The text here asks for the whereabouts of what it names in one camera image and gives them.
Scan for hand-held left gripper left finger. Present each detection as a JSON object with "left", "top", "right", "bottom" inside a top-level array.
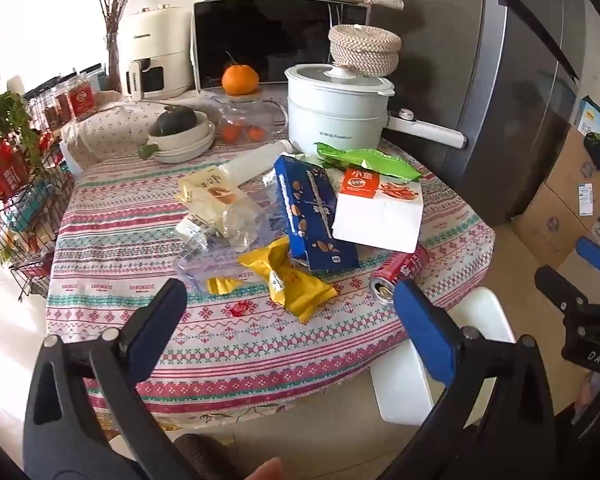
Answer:
[{"left": 22, "top": 277, "right": 203, "bottom": 480}]

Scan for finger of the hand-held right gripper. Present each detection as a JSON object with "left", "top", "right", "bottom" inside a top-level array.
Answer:
[
  {"left": 575, "top": 236, "right": 600, "bottom": 277},
  {"left": 534, "top": 266, "right": 590, "bottom": 315}
]

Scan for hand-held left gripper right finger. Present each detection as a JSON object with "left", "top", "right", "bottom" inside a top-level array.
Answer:
[{"left": 380, "top": 279, "right": 571, "bottom": 480}]

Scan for white and orange box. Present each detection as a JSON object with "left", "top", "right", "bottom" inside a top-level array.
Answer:
[{"left": 331, "top": 166, "right": 424, "bottom": 254}]

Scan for yellow snack wrapper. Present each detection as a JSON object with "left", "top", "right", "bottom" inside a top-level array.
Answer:
[{"left": 207, "top": 236, "right": 338, "bottom": 325}]

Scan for clear plastic bags with bread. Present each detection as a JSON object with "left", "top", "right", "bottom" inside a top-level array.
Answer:
[{"left": 175, "top": 166, "right": 268, "bottom": 253}]

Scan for blue snack box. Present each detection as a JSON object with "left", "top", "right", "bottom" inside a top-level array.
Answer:
[{"left": 272, "top": 154, "right": 361, "bottom": 273}]

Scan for green snack packet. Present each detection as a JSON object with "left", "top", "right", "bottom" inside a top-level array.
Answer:
[{"left": 315, "top": 142, "right": 423, "bottom": 183}]

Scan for person's left hand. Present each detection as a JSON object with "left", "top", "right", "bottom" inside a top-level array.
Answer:
[{"left": 230, "top": 456, "right": 283, "bottom": 480}]

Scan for brown cardboard box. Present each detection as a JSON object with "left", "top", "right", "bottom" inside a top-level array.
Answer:
[{"left": 510, "top": 127, "right": 600, "bottom": 271}]

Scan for red drink can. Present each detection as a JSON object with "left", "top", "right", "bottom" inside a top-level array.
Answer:
[{"left": 369, "top": 246, "right": 431, "bottom": 306}]

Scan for brown fuzzy slipper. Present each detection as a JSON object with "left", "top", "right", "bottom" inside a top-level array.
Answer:
[{"left": 172, "top": 434, "right": 241, "bottom": 480}]

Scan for teal box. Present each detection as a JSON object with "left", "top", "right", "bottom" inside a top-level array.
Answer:
[{"left": 7, "top": 194, "right": 47, "bottom": 232}]

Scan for white plastic bottle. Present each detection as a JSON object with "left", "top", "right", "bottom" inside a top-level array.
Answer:
[{"left": 216, "top": 142, "right": 293, "bottom": 188}]

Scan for cream ceramic bowl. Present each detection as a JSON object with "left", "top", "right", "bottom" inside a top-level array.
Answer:
[
  {"left": 152, "top": 127, "right": 217, "bottom": 157},
  {"left": 147, "top": 110, "right": 216, "bottom": 150}
]

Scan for white cloth with red flowers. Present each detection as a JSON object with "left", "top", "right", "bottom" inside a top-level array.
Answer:
[{"left": 60, "top": 91, "right": 216, "bottom": 173}]

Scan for grey refrigerator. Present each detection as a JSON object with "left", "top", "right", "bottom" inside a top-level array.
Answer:
[{"left": 370, "top": 0, "right": 596, "bottom": 226}]

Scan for dark green squash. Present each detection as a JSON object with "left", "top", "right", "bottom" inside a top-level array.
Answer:
[{"left": 150, "top": 106, "right": 198, "bottom": 138}]

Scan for red packet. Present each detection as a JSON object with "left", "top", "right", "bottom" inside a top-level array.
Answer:
[{"left": 0, "top": 145, "right": 31, "bottom": 202}]

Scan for white electric cooking pot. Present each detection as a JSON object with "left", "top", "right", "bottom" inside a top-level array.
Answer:
[{"left": 285, "top": 62, "right": 468, "bottom": 158}]

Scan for red label spice jar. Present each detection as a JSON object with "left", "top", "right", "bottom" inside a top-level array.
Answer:
[{"left": 67, "top": 80, "right": 99, "bottom": 121}]

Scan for brown spice jar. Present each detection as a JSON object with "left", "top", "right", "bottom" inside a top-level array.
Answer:
[{"left": 42, "top": 87, "right": 73, "bottom": 128}]

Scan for glass teapot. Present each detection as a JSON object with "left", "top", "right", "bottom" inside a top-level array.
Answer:
[{"left": 212, "top": 87, "right": 288, "bottom": 143}]

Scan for green leafy plant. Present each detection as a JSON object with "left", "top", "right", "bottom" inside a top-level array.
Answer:
[{"left": 0, "top": 91, "right": 43, "bottom": 171}]

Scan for large orange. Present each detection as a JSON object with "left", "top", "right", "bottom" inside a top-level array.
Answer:
[{"left": 221, "top": 62, "right": 260, "bottom": 97}]

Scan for glass vase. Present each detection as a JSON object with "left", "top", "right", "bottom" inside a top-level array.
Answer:
[{"left": 105, "top": 32, "right": 126, "bottom": 93}]

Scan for cream air fryer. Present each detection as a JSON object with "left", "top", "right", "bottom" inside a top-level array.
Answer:
[{"left": 117, "top": 4, "right": 196, "bottom": 101}]

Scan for black microwave oven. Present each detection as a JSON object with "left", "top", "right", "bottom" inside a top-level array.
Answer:
[{"left": 190, "top": 0, "right": 373, "bottom": 98}]

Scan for black wire rack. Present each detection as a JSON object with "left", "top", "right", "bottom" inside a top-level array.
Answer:
[{"left": 0, "top": 67, "right": 106, "bottom": 301}]

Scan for woven rope basket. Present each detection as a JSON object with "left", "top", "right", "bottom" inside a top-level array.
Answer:
[{"left": 328, "top": 24, "right": 401, "bottom": 77}]

